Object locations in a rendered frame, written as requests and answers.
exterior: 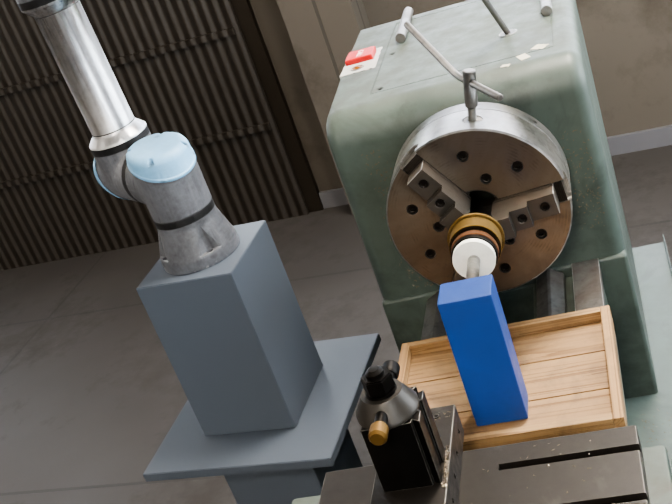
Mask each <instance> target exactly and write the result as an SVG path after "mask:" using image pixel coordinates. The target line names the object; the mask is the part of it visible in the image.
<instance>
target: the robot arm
mask: <svg viewBox="0 0 672 504"><path fill-rule="evenodd" d="M16 2H17V4H18V6H19V8H20V10H21V12H22V13H25V14H27V15H30V16H32V17H33V18H34V19H35V21H36V23H37V25H38V27H39V29H40V31H41V33H42V35H43V37H44V39H45V41H46V43H47V45H48V47H49V49H50V51H51V53H52V55H53V57H54V59H55V61H56V63H57V65H58V67H59V69H60V71H61V73H62V75H63V77H64V79H65V81H66V83H67V85H68V87H69V89H70V91H71V93H72V95H73V97H74V99H75V102H76V104H77V106H78V108H79V110H80V112H81V114H82V116H83V118H84V120H85V122H86V124H87V126H88V128H89V130H90V132H91V134H92V139H91V142H90V144H89V148H90V150H91V152H92V154H93V156H94V161H93V171H94V175H95V177H96V179H97V181H98V183H99V184H100V185H101V187H102V188H103V189H105V190H106V191H107V192H109V193H110V194H112V195H114V196H115V197H118V198H121V199H125V200H132V201H136V202H140V203H143V204H146V206H147V208H148V210H149V213H150V215H151V217H152V219H153V221H154V224H155V226H156V228H157V231H158V240H159V251H160V260H161V263H162V265H163V267H164V269H165V271H166V272H167V273H169V274H172V275H185V274H191V273H195V272H198V271H201V270H204V269H207V268H209V267H211V266H213V265H215V264H217V263H219V262H221V261H222V260H224V259H225V258H227V257H228V256H229V255H230V254H232V253H233V252H234V251H235V249H236V248H237V247H238V245H239V242H240V239H239V236H238V234H237V232H236V229H235V228H234V226H233V225H232V224H231V223H230V222H229V221H228V220H227V219H226V217H225V216H224V215H223V214H222V213H221V212H220V210H219V209H218V208H217V207H216V205H215V203H214V201H213V198H212V196H211V194H210V191H209V189H208V186H207V184H206V181H205V179H204V177H203V174H202V172H201V169H200V167H199V165H198V162H197V160H196V155H195V152H194V150H193V148H192V147H191V146H190V144H189V142H188V140H187V139H186V138H185V137H184V136H183V135H181V134H179V133H175V132H163V133H162V134H160V133H156V134H152V135H151V132H150V130H149V128H148V126H147V124H146V122H145V121H143V120H141V119H138V118H135V117H134V115H133V113H132V111H131V109H130V107H129V105H128V103H127V101H126V98H125V96H124V94H123V92H122V90H121V88H120V86H119V84H118V81H117V79H116V77H115V75H114V73H113V71H112V69H111V66H110V64H109V62H108V60H107V58H106V56H105V54H104V52H103V49H102V47H101V45H100V43H99V41H98V39H97V37H96V35H95V32H94V30H93V28H92V26H91V24H90V22H89V20H88V17H87V15H86V13H85V11H84V9H83V7H82V5H81V3H80V0H16Z"/></svg>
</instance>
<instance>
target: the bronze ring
mask: <svg viewBox="0 0 672 504"><path fill-rule="evenodd" d="M472 238H475V239H481V240H484V241H486V242H487V243H489V244H490V245H491V246H492V247H493V249H494V251H495V254H496V264H497V262H498V259H499V258H500V255H501V251H502V250H503V247H504V244H505V234H504V231H503V228H502V226H501V225H500V224H499V222H498V221H497V220H495V219H494V218H492V217H491V216H489V215H486V214H482V213H469V214H465V215H463V216H461V217H459V218H458V219H456V220H455V221H454V222H453V223H452V225H451V226H450V228H449V231H448V236H447V242H448V246H449V252H450V255H451V260H452V257H453V252H454V249H455V248H456V246H457V245H458V244H459V243H460V242H462V241H464V240H467V239H472ZM496 264H495V266H496Z"/></svg>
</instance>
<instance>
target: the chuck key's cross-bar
mask: <svg viewBox="0 0 672 504"><path fill-rule="evenodd" d="M404 27H405V28H406V29H407V30H408V31H409V32H410V33H411V34H412V35H413V36H414V37H415V38H416V39H417V40H418V41H419V42H420V43H421V44H422V45H423V46H424V47H425V49H426V50H427V51H428V52H429V53H430V54H431V55H432V56H433V57H434V58H435V59H436V60H437V61H438V62H439V63H440V64H441V65H442V66H443V67H444V68H445V69H446V70H447V71H448V72H449V73H450V74H451V75H452V76H453V77H454V78H455V79H457V80H458V81H460V82H462V83H463V75H462V74H461V73H459V72H458V71H457V70H456V69H455V68H454V67H453V66H452V65H451V64H450V63H449V62H448V61H447V60H446V59H445V58H444V57H443V56H442V55H441V54H440V53H439V52H438V51H437V50H436V49H435V48H434V47H433V46H432V45H431V44H430V43H429V42H428V41H427V40H426V39H425V38H424V37H423V36H422V35H421V34H420V33H419V32H418V31H417V30H416V28H415V27H414V26H413V25H412V24H411V23H410V22H408V21H406V22H405V23H404ZM469 86H470V87H472V88H474V89H476V90H478V91H480V92H482V93H483V94H485V95H487V96H489V97H491V98H493V99H495V100H497V101H502V100H503V95H502V94H500V93H498V92H496V91H494V90H492V89H490V88H488V87H486V86H484V85H483V84H481V83H479V82H477V81H475V80H472V81H471V82H470V83H469Z"/></svg>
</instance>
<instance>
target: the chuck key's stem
mask: <svg viewBox="0 0 672 504"><path fill-rule="evenodd" d="M462 75H463V88H464V101H465V107H466V108H467V109H468V121H470V122H474V121H477V115H476V107H477V106H478V95H477V90H476V89H474V88H472V87H470V86H469V83H470V82H471V81H472V80H475V81H477V80H476V70H475V69H474V68H467V69H464V70H463V71H462Z"/></svg>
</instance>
